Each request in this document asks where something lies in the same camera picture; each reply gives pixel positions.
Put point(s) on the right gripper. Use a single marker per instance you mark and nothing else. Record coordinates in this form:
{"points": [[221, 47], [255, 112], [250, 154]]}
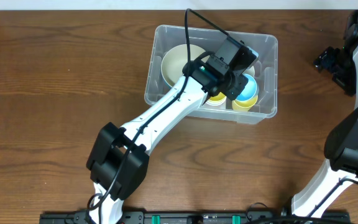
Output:
{"points": [[327, 59]]}

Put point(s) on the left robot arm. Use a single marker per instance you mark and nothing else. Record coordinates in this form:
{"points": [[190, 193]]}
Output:
{"points": [[120, 156]]}

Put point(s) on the white small bowl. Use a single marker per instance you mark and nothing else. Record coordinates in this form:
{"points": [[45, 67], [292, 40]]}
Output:
{"points": [[250, 71]]}

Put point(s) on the yellow plastic cup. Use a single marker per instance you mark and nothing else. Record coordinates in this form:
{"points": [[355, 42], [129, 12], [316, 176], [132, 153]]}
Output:
{"points": [[244, 105], [218, 97]]}

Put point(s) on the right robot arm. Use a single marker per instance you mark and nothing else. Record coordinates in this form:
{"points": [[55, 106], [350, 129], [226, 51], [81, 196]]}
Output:
{"points": [[340, 167]]}

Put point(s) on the beige large bowl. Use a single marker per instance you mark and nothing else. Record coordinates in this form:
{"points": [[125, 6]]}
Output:
{"points": [[173, 63]]}

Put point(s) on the blue plastic cup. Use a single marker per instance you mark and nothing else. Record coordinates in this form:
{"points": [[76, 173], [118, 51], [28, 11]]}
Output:
{"points": [[250, 90]]}

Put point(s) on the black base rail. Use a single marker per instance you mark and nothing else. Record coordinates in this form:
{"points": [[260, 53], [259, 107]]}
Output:
{"points": [[253, 216]]}

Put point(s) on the pale green plastic cup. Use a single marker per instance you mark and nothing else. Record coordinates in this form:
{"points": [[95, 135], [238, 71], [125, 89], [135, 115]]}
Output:
{"points": [[212, 102]]}

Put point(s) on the clear plastic storage container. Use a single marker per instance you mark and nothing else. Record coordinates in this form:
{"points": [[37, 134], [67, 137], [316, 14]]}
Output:
{"points": [[265, 73]]}

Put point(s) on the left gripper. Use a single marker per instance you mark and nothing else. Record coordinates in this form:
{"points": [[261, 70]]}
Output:
{"points": [[238, 86]]}

